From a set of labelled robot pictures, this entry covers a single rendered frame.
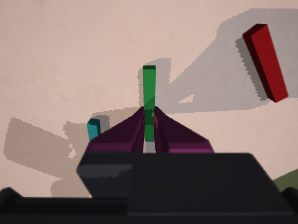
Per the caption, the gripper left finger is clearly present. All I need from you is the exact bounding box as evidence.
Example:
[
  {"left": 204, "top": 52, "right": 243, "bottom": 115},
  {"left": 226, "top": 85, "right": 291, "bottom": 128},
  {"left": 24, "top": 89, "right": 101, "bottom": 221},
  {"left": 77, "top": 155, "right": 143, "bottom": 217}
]
[{"left": 84, "top": 106, "right": 145, "bottom": 154}]

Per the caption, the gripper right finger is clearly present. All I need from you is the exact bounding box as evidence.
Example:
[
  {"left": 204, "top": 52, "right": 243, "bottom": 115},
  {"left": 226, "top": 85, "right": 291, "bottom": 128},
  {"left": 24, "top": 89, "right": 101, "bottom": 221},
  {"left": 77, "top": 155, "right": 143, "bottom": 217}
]
[{"left": 154, "top": 106, "right": 215, "bottom": 153}]

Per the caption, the dark red rectangular bar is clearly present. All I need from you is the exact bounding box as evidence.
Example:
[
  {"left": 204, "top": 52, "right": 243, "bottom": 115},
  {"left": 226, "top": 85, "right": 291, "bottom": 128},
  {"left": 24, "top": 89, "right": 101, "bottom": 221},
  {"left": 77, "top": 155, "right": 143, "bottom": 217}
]
[{"left": 242, "top": 24, "right": 289, "bottom": 103}]

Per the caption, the turquoise rod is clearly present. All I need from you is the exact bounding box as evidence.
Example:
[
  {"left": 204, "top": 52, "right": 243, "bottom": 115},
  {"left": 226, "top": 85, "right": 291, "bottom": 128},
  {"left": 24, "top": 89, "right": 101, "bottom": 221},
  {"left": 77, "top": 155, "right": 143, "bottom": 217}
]
[{"left": 87, "top": 118, "right": 101, "bottom": 141}]

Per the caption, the grey rod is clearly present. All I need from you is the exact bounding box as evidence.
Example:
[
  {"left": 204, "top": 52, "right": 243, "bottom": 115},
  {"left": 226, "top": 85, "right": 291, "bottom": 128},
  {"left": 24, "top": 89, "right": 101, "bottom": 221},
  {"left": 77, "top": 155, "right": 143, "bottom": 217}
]
[{"left": 146, "top": 141, "right": 155, "bottom": 153}]

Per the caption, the green rod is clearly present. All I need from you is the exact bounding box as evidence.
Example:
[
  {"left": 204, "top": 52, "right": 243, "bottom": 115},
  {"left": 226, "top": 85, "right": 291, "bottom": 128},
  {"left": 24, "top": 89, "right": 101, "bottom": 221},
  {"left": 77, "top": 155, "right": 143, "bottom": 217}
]
[{"left": 143, "top": 65, "right": 156, "bottom": 141}]

